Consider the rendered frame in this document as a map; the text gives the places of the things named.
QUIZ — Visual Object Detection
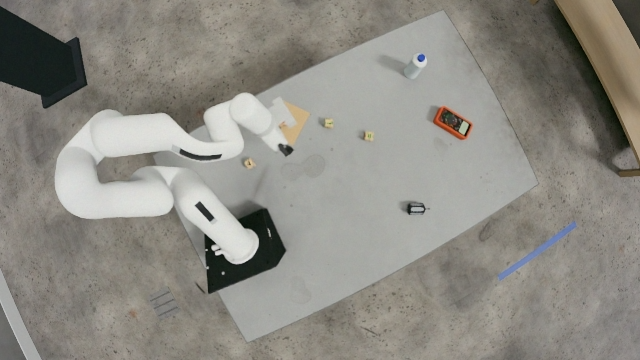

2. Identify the white plastic bottle with blue cap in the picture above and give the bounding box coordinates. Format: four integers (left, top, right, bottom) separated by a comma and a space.
404, 53, 427, 79

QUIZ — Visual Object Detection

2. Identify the tan square mat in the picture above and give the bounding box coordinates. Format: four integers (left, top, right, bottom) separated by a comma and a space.
281, 101, 310, 146

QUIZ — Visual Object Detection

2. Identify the orange pocket multimeter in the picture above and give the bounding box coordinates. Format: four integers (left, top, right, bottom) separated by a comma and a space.
433, 106, 473, 140

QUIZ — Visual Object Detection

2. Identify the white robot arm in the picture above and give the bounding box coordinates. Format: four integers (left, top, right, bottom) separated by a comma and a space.
55, 93, 298, 264

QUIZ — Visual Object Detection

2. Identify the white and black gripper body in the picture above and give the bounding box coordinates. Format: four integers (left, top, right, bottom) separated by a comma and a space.
261, 126, 288, 151

